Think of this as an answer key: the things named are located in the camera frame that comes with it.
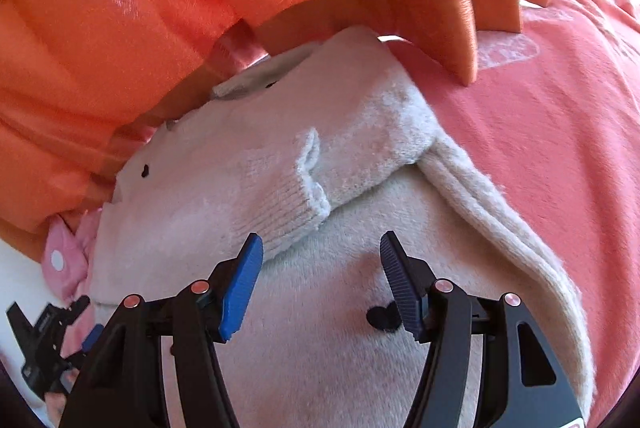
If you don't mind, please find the cream fuzzy baby sweater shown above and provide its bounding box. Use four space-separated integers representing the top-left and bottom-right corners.
89 27 594 427

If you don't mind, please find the pink fleece blanket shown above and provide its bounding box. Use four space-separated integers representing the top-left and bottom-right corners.
388 0 639 425

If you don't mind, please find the orange curtain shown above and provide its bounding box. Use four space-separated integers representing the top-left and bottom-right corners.
0 0 626 264

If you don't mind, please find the pink polka dot garment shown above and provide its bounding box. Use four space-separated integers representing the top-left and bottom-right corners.
41 208 102 356

